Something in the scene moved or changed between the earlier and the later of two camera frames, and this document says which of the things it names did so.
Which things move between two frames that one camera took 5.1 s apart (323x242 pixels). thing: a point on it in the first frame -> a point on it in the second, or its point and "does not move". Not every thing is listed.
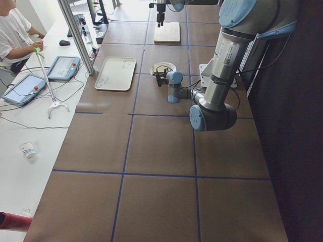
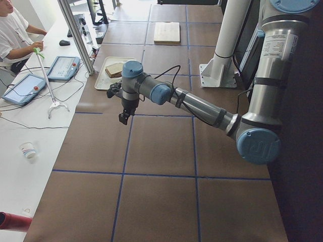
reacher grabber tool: [55, 104] does not move
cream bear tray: [117, 74] does not move
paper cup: [28, 149] does not move
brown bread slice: [159, 69] -> [114, 70]
